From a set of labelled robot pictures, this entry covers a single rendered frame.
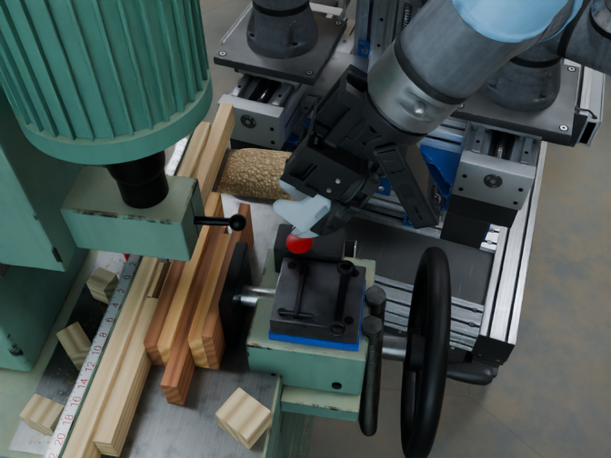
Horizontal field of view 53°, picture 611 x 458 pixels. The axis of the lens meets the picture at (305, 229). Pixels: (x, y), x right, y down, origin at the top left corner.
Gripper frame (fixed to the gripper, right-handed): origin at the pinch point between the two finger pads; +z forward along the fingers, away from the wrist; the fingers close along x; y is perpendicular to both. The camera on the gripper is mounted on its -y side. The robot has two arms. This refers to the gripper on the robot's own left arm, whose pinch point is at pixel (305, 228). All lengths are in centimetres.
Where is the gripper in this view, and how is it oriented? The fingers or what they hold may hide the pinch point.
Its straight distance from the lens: 66.9
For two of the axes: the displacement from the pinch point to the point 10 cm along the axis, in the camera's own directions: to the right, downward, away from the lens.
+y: -8.6, -4.2, -3.0
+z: -4.9, 4.9, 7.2
